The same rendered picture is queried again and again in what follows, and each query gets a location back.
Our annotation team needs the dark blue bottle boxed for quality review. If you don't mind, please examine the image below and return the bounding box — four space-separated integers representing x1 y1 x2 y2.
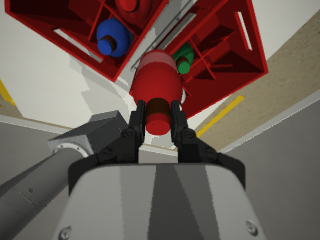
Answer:
96 17 134 57

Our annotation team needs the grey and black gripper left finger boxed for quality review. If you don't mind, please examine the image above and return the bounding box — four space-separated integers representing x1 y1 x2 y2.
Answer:
68 100 146 196

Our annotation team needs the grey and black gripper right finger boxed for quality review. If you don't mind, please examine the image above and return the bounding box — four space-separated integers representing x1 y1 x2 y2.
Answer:
170 100 246 192

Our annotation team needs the green bottle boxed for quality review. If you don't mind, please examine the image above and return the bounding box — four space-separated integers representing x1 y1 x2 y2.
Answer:
172 41 194 74

